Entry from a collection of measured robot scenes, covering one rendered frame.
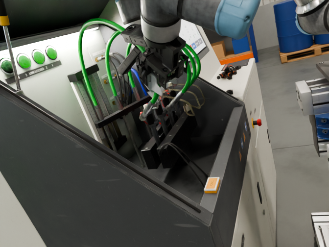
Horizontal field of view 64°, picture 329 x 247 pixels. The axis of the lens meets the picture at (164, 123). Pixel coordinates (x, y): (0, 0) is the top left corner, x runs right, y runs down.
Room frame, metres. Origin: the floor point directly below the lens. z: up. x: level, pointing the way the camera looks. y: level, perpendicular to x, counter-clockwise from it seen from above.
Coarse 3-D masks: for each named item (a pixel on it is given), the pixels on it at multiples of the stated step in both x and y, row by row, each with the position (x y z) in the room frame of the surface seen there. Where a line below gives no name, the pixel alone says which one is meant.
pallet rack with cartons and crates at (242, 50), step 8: (232, 40) 5.86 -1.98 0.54; (240, 40) 5.76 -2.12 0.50; (216, 48) 5.94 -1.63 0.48; (224, 48) 6.20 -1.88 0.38; (240, 48) 5.77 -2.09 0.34; (248, 48) 5.71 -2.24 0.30; (256, 48) 6.19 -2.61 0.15; (224, 56) 5.89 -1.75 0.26; (232, 56) 5.71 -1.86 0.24; (240, 56) 5.59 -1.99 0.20; (248, 56) 5.53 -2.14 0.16; (256, 56) 5.46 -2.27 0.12; (224, 64) 5.74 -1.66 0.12
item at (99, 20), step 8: (88, 24) 0.83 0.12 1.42; (104, 24) 0.78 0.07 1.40; (112, 24) 0.75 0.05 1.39; (80, 32) 0.88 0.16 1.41; (80, 40) 0.90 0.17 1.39; (80, 48) 0.92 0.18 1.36; (144, 48) 0.68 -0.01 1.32; (80, 56) 0.93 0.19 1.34; (80, 64) 0.94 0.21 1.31; (88, 80) 0.96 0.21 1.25; (88, 88) 0.96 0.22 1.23; (96, 104) 0.96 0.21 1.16
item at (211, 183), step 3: (210, 180) 0.58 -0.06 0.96; (213, 180) 0.57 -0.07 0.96; (216, 180) 0.57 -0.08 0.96; (219, 180) 0.57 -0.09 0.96; (210, 183) 0.56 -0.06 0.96; (213, 183) 0.56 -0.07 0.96; (207, 186) 0.56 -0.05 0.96; (210, 186) 0.55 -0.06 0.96; (213, 186) 0.55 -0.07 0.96; (216, 189) 0.54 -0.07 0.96; (207, 192) 0.55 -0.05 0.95; (210, 192) 0.54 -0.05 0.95; (213, 192) 0.54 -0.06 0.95; (216, 192) 0.54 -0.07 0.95
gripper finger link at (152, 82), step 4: (148, 76) 0.63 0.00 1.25; (152, 76) 0.62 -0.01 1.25; (148, 80) 0.64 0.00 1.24; (152, 80) 0.63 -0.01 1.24; (156, 80) 0.62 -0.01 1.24; (144, 84) 0.66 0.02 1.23; (148, 84) 0.65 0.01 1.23; (152, 84) 0.64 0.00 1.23; (156, 84) 0.63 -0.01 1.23; (148, 88) 0.66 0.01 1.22; (152, 88) 0.65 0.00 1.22; (156, 88) 0.64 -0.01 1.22; (160, 88) 0.63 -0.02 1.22; (156, 92) 0.65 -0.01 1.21; (160, 92) 0.63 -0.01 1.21
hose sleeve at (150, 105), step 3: (150, 102) 0.71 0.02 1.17; (147, 105) 0.72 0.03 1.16; (150, 105) 0.71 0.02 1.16; (153, 105) 0.71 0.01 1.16; (147, 108) 0.72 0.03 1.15; (150, 108) 0.72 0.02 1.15; (144, 111) 0.74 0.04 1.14; (147, 111) 0.73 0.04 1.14; (141, 114) 0.76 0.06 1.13; (144, 114) 0.74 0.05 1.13; (147, 114) 0.74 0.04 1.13; (144, 117) 0.75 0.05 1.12
